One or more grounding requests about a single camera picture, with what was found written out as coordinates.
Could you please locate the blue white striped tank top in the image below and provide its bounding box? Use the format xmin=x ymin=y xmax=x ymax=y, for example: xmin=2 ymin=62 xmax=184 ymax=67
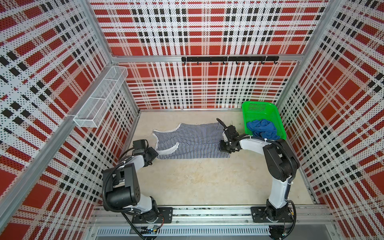
xmin=153 ymin=123 xmax=230 ymax=160

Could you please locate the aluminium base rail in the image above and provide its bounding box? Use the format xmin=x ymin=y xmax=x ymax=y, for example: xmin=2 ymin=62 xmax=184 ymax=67
xmin=88 ymin=205 xmax=337 ymax=238

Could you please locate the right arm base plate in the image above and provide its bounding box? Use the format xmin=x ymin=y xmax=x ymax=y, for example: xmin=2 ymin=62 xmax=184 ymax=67
xmin=251 ymin=206 xmax=294 ymax=224

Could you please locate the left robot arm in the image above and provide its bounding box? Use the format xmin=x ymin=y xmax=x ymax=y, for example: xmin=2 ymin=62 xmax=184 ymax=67
xmin=102 ymin=140 xmax=159 ymax=218

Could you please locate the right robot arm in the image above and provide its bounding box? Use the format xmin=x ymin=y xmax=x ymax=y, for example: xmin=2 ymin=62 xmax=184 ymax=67
xmin=218 ymin=120 xmax=300 ymax=211

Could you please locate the black hook rail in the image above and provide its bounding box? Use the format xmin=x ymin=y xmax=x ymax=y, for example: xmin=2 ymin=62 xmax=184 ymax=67
xmin=181 ymin=56 xmax=280 ymax=63

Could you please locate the white wire mesh shelf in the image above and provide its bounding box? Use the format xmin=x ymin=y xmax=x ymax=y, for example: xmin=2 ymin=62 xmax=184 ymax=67
xmin=74 ymin=66 xmax=128 ymax=128

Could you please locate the green plastic basket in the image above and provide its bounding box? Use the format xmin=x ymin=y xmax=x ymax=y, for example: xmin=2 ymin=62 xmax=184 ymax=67
xmin=242 ymin=101 xmax=287 ymax=140

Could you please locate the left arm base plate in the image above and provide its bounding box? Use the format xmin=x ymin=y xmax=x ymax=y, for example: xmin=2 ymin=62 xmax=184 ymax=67
xmin=132 ymin=207 xmax=173 ymax=224

